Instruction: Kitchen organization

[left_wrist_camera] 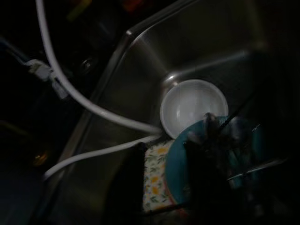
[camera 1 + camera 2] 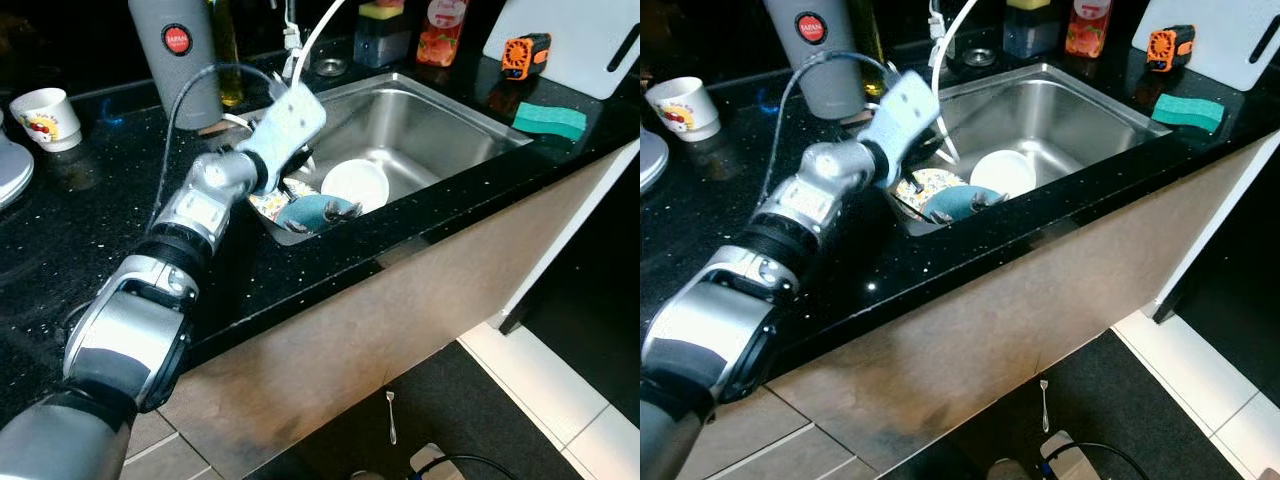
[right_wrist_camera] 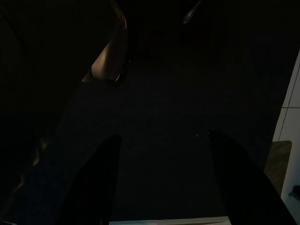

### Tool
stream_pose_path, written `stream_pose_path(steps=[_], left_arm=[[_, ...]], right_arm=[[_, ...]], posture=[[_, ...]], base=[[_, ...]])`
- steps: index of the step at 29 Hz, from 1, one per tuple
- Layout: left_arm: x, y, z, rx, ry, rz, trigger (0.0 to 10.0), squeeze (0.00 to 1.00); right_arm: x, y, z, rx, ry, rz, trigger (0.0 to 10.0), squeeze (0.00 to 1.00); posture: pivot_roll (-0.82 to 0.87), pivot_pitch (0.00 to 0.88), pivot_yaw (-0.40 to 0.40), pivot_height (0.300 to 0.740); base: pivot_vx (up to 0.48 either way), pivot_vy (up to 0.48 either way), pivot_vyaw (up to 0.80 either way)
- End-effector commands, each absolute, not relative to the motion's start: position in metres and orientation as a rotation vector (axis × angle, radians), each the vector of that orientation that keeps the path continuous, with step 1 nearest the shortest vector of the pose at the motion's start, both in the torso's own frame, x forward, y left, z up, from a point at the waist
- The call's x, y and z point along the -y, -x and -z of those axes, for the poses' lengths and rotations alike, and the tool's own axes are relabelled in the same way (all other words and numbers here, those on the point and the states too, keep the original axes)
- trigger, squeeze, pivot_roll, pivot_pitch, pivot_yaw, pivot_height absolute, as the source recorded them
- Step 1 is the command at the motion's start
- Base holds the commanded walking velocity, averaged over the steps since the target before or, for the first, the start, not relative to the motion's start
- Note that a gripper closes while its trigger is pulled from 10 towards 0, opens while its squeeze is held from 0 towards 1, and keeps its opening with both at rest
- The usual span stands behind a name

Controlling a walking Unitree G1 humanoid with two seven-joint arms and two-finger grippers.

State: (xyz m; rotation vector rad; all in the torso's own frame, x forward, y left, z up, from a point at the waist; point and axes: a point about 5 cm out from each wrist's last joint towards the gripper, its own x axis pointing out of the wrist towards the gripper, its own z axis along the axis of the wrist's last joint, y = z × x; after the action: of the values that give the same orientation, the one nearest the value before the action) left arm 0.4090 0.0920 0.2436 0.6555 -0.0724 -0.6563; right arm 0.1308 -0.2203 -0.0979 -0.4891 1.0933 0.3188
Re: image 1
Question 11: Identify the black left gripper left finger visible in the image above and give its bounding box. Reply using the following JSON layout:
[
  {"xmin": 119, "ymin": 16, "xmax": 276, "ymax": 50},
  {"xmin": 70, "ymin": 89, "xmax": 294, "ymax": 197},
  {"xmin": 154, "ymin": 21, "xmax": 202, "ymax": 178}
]
[{"xmin": 185, "ymin": 112, "xmax": 231, "ymax": 225}]

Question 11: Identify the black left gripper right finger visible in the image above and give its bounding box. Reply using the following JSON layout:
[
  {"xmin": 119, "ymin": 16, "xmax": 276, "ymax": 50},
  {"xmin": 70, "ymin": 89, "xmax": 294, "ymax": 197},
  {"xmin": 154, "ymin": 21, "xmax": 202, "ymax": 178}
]
[{"xmin": 229, "ymin": 119, "xmax": 270, "ymax": 225}]

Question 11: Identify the teal plate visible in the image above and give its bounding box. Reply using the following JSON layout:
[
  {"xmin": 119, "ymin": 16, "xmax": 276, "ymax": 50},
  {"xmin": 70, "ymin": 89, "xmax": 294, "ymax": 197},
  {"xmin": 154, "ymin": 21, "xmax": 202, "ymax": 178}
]
[{"xmin": 165, "ymin": 116, "xmax": 267, "ymax": 207}]

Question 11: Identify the floral lemon print plate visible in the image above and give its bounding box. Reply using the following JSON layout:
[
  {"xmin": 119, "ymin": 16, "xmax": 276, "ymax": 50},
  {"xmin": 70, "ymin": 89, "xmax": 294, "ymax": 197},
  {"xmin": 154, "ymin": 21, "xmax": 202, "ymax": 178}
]
[{"xmin": 142, "ymin": 140, "xmax": 188, "ymax": 213}]

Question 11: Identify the white ceramic bowl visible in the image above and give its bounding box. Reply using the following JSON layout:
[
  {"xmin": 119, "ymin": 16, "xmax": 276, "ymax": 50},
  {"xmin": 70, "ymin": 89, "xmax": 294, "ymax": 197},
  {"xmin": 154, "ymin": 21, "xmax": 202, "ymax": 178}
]
[{"xmin": 160, "ymin": 79, "xmax": 229, "ymax": 140}]

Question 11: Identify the stainless steel sink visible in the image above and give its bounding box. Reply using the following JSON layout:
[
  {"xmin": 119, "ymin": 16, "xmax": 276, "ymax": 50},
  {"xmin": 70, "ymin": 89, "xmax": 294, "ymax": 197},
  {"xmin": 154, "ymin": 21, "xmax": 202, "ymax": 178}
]
[{"xmin": 30, "ymin": 0, "xmax": 300, "ymax": 225}]

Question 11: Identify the white flexible hose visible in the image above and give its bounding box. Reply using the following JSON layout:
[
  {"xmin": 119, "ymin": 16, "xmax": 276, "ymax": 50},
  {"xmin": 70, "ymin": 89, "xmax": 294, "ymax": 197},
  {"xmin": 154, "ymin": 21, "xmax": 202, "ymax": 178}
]
[{"xmin": 35, "ymin": 0, "xmax": 165, "ymax": 182}]

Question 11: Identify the white faucet hose connector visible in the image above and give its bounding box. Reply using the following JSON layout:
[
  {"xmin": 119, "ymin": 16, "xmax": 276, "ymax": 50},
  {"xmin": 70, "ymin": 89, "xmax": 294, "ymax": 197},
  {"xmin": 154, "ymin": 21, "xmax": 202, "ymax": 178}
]
[{"xmin": 24, "ymin": 58, "xmax": 70, "ymax": 99}]

